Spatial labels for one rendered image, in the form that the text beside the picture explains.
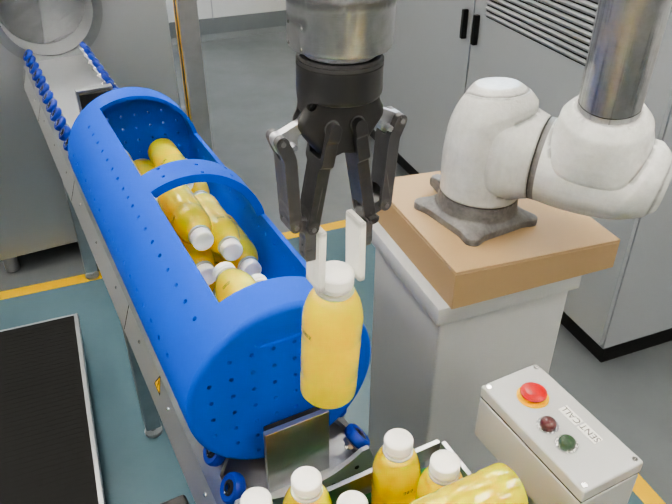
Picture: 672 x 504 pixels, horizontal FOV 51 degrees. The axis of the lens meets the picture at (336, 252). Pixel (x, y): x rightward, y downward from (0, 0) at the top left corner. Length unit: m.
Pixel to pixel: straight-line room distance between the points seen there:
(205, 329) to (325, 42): 0.49
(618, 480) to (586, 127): 0.55
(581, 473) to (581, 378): 1.79
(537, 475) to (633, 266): 1.63
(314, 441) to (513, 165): 0.59
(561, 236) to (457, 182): 0.24
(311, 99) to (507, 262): 0.77
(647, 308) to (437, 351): 1.47
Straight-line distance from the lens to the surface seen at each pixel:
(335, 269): 0.72
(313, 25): 0.57
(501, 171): 1.28
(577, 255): 1.40
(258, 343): 0.94
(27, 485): 2.25
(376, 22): 0.57
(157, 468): 2.37
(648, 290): 2.69
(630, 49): 1.15
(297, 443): 1.04
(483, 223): 1.35
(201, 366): 0.93
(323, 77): 0.58
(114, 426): 2.53
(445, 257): 1.28
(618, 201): 1.26
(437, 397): 1.48
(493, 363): 1.49
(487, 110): 1.27
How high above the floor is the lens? 1.81
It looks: 34 degrees down
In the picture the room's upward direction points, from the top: straight up
